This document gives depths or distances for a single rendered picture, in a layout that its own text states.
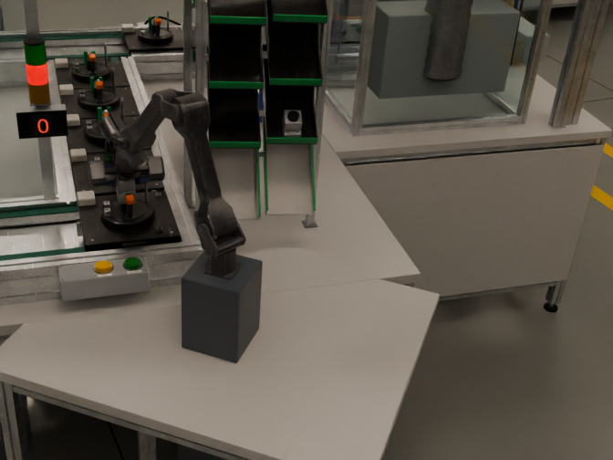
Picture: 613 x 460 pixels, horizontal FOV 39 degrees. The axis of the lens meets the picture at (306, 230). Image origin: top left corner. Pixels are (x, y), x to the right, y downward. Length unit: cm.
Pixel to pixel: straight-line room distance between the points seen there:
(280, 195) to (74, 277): 59
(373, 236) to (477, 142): 80
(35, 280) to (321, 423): 79
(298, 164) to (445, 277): 125
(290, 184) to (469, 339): 148
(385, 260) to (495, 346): 127
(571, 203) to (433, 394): 93
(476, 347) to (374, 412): 167
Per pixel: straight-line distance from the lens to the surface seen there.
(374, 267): 234
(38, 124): 227
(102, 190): 244
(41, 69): 222
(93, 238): 223
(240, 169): 229
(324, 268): 232
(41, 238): 235
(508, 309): 379
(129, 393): 193
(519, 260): 356
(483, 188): 327
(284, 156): 233
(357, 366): 202
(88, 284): 211
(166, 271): 221
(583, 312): 390
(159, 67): 341
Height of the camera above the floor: 217
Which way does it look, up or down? 32 degrees down
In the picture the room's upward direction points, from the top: 5 degrees clockwise
